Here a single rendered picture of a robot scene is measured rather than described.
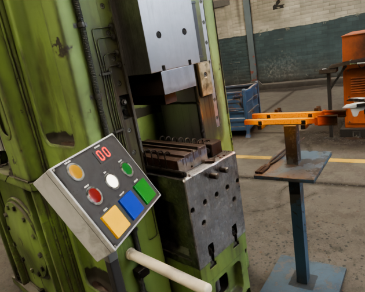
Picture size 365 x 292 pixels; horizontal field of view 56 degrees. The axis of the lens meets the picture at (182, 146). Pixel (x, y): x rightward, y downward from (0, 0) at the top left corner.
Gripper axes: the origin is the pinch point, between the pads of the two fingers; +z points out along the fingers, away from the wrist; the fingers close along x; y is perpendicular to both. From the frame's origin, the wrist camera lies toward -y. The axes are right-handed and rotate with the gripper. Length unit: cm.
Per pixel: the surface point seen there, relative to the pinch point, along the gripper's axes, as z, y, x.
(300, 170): 19.8, 31.0, -9.1
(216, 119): 63, 4, -7
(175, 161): 60, 9, -57
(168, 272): 53, 43, -86
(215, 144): 53, 10, -31
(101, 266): 105, 60, -75
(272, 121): 30.7, 4.7, -12.6
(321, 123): 7.9, 6.2, -12.2
